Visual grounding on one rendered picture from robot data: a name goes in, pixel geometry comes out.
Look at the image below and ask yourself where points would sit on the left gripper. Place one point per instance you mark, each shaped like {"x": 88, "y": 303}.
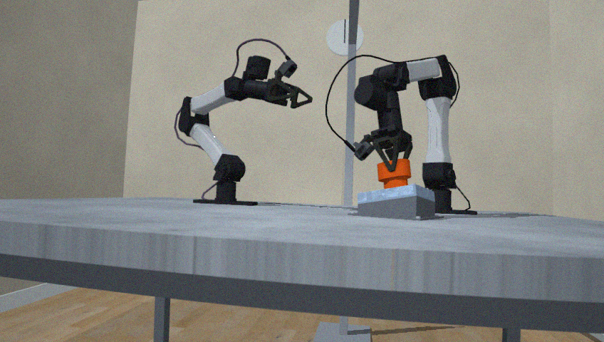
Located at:
{"x": 392, "y": 136}

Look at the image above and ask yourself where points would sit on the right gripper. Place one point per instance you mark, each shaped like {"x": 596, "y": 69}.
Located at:
{"x": 275, "y": 88}

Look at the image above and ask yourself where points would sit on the grey vertical pole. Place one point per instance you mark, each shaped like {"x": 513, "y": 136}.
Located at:
{"x": 344, "y": 332}

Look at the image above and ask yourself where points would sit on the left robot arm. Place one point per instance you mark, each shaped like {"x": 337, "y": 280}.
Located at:
{"x": 379, "y": 92}

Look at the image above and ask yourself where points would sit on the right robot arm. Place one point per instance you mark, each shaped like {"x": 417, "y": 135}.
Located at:
{"x": 227, "y": 165}

